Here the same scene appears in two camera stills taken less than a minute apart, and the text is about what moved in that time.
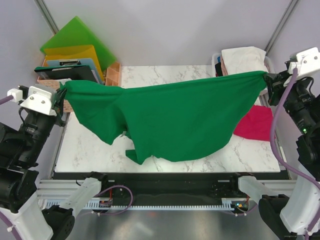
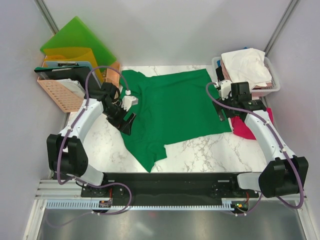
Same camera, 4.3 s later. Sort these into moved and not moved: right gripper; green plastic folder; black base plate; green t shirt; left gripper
Moved: left gripper; right gripper; green t shirt
Not moved: black base plate; green plastic folder
